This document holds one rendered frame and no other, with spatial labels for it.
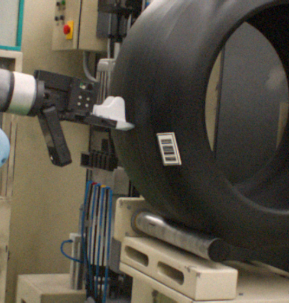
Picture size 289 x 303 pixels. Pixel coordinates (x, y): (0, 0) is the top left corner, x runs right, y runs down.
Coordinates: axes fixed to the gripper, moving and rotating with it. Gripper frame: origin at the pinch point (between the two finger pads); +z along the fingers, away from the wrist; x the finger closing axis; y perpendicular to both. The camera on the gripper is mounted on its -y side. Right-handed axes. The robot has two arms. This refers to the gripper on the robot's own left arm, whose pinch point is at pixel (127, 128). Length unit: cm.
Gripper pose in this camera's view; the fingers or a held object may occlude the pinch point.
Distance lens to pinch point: 153.2
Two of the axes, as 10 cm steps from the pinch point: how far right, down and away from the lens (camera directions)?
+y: 1.9, -9.8, 0.0
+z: 8.9, 1.7, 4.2
